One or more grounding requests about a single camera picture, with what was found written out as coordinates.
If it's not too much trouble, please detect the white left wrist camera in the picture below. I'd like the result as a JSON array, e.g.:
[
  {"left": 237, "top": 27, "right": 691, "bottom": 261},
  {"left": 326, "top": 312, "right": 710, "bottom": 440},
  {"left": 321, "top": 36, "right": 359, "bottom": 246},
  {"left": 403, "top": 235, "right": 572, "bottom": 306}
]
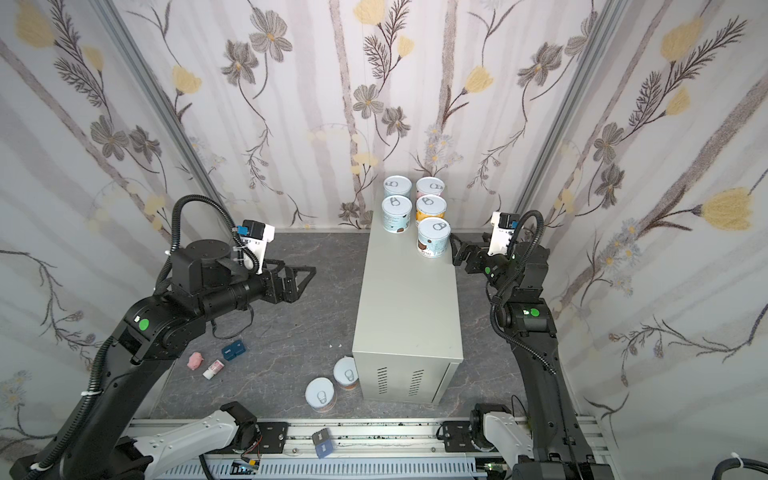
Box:
[{"left": 235, "top": 220, "right": 275, "bottom": 274}]

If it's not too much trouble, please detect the white slotted cable duct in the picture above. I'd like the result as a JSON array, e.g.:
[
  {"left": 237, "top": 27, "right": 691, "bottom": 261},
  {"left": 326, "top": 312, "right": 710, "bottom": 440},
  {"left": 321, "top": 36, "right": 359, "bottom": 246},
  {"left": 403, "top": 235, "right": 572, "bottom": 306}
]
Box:
[{"left": 197, "top": 458, "right": 487, "bottom": 480}]

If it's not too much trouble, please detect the small pink object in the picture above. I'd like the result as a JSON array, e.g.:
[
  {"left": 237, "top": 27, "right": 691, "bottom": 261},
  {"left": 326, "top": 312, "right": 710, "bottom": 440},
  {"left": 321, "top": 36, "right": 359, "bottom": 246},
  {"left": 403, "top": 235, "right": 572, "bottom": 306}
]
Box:
[{"left": 187, "top": 352, "right": 204, "bottom": 371}]

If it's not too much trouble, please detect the small blue grey module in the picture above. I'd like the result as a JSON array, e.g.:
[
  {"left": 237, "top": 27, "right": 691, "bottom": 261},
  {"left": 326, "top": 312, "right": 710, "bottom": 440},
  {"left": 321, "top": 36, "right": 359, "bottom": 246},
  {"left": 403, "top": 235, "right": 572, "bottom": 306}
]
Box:
[{"left": 311, "top": 428, "right": 334, "bottom": 459}]

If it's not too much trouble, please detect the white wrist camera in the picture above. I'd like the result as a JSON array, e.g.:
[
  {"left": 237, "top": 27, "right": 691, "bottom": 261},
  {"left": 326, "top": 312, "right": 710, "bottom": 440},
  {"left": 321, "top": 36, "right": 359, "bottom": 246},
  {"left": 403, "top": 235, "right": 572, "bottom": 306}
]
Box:
[
  {"left": 235, "top": 220, "right": 275, "bottom": 274},
  {"left": 488, "top": 211, "right": 520, "bottom": 256}
]

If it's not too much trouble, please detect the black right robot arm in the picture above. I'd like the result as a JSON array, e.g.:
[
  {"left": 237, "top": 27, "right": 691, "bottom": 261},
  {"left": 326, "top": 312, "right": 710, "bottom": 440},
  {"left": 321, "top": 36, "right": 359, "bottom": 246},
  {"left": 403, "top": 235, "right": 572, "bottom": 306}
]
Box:
[{"left": 449, "top": 210, "right": 614, "bottom": 479}]

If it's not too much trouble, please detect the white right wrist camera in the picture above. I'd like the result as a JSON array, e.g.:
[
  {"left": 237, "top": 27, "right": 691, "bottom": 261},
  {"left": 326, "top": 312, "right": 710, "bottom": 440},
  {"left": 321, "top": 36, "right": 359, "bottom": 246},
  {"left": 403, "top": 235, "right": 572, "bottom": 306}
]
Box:
[{"left": 488, "top": 211, "right": 520, "bottom": 256}]

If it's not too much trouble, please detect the small pink white bottle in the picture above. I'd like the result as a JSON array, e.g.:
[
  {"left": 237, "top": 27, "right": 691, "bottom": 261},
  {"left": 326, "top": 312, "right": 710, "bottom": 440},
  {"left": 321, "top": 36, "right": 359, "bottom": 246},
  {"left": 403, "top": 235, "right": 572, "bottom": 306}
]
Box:
[{"left": 203, "top": 360, "right": 225, "bottom": 380}]

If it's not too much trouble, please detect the yellow labelled can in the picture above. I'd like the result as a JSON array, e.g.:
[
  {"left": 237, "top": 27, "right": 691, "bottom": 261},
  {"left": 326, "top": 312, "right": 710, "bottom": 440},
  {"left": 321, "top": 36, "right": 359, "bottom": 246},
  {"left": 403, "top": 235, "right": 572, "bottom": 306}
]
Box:
[{"left": 416, "top": 194, "right": 447, "bottom": 223}]

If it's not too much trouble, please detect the black corrugated cable corner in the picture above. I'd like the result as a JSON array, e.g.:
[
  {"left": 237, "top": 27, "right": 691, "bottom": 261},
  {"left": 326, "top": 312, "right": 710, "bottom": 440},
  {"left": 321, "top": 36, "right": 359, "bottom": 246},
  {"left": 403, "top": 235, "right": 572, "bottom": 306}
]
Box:
[{"left": 711, "top": 452, "right": 768, "bottom": 480}]

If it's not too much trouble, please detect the grey metal cabinet counter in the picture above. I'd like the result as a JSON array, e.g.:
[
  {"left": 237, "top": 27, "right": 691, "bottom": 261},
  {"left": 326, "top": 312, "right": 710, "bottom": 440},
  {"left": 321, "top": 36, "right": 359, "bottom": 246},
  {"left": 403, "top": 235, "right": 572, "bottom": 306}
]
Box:
[{"left": 352, "top": 192, "right": 464, "bottom": 405}]

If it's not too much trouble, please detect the teal can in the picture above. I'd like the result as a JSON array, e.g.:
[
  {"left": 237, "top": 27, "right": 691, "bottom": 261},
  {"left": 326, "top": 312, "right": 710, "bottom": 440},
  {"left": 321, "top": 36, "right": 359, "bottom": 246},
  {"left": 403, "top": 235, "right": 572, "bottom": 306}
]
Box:
[
  {"left": 417, "top": 217, "right": 451, "bottom": 258},
  {"left": 381, "top": 195, "right": 413, "bottom": 234}
]

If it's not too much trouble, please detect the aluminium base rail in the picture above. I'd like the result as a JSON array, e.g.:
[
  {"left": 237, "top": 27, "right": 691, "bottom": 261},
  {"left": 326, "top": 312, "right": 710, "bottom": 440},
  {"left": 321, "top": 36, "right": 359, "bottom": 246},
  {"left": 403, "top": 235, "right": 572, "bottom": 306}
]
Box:
[{"left": 113, "top": 416, "right": 619, "bottom": 480}]

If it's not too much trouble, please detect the pink labelled can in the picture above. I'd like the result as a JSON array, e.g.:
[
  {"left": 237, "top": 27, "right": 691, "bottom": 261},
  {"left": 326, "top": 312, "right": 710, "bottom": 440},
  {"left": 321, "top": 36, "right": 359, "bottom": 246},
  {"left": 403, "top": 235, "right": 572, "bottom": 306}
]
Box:
[{"left": 416, "top": 176, "right": 445, "bottom": 198}]

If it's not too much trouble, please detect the pink can front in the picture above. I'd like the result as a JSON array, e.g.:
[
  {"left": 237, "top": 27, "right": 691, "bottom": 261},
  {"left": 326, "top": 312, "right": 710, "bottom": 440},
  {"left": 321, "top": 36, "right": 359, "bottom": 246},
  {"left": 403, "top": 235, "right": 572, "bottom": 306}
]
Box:
[{"left": 305, "top": 377, "right": 336, "bottom": 412}]

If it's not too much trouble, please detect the small blue box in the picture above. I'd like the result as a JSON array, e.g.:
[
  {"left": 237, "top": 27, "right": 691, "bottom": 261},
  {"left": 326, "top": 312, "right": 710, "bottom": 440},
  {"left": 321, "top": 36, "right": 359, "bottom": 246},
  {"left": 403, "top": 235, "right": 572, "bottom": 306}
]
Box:
[{"left": 221, "top": 340, "right": 246, "bottom": 361}]

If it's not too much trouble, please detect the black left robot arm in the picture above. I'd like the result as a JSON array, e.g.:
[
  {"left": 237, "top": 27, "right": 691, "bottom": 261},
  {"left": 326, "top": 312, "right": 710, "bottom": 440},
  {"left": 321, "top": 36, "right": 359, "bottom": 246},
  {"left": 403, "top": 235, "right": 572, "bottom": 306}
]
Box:
[{"left": 10, "top": 194, "right": 317, "bottom": 479}]

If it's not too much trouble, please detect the light blue labelled can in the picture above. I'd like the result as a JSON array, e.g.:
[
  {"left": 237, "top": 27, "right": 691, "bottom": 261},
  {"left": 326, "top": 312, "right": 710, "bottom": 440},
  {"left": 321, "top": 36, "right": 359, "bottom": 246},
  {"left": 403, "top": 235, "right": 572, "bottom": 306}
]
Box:
[{"left": 383, "top": 175, "right": 413, "bottom": 198}]

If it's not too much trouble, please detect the orange can by cabinet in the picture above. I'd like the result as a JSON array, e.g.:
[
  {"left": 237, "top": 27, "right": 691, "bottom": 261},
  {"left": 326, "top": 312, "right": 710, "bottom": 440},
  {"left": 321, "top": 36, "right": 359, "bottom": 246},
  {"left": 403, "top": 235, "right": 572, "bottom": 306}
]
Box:
[{"left": 333, "top": 356, "right": 359, "bottom": 390}]

